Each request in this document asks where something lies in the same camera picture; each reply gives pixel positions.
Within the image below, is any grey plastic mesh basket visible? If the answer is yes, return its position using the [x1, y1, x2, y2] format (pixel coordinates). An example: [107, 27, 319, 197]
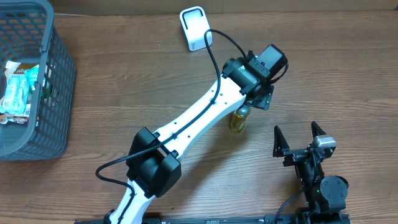
[1, 0, 76, 161]

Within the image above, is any white barcode scanner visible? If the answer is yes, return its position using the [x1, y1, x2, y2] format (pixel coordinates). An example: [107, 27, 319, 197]
[179, 6, 210, 52]

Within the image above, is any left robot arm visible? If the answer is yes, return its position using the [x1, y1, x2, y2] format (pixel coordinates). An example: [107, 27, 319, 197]
[103, 44, 288, 223]

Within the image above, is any brown snack packet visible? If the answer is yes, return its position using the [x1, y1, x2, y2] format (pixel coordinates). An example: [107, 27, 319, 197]
[13, 63, 37, 75]

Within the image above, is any brown white snack bag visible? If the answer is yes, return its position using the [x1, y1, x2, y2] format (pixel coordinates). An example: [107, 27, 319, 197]
[1, 113, 29, 124]

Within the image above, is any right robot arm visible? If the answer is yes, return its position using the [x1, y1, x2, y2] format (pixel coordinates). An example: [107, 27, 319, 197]
[270, 121, 351, 223]

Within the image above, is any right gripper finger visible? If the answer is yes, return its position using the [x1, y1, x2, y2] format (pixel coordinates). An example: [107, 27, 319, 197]
[272, 126, 290, 157]
[311, 121, 326, 138]

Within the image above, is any yellow drink bottle silver cap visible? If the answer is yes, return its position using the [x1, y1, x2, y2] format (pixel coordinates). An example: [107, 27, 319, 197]
[229, 105, 251, 133]

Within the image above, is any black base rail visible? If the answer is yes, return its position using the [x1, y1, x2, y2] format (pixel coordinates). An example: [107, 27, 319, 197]
[74, 215, 351, 224]

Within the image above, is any small teal white packet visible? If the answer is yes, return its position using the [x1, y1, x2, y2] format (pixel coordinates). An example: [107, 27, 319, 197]
[24, 65, 39, 91]

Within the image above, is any light green wipes packet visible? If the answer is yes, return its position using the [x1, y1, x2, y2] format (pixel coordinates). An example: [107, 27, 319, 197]
[1, 75, 29, 114]

